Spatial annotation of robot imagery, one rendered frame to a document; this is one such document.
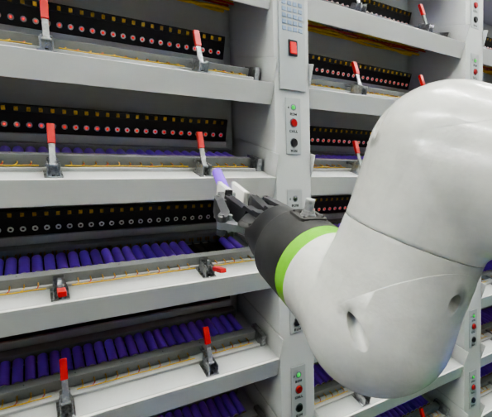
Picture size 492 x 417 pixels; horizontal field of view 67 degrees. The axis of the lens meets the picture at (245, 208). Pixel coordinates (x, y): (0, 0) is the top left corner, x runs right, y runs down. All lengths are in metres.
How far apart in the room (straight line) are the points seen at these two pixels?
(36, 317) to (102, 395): 0.20
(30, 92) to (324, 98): 0.63
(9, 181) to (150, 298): 0.30
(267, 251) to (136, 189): 0.37
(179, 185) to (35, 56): 0.30
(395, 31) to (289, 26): 0.36
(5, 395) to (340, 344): 0.64
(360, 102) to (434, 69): 0.48
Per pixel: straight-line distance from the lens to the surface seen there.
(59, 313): 0.70
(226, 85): 0.78
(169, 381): 0.81
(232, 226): 0.45
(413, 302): 0.26
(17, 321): 0.70
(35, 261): 0.78
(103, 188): 0.68
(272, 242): 0.37
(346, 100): 0.97
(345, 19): 1.03
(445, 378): 1.39
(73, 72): 0.71
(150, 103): 0.92
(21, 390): 0.81
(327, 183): 0.90
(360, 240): 0.26
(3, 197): 0.68
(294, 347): 0.90
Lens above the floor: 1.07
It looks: 3 degrees down
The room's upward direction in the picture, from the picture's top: 2 degrees counter-clockwise
